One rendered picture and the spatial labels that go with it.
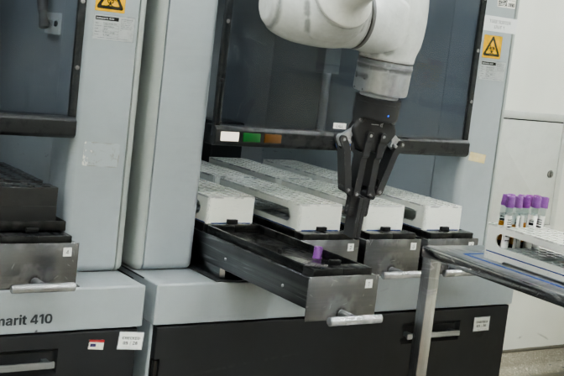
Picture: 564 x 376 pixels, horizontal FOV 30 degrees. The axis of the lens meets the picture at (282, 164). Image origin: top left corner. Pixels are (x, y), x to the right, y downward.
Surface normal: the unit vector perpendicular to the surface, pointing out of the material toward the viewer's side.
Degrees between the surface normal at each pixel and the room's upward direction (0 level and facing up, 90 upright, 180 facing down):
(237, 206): 90
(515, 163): 90
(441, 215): 90
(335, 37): 150
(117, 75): 90
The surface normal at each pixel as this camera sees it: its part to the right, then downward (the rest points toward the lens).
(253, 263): -0.83, -0.03
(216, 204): 0.55, 0.16
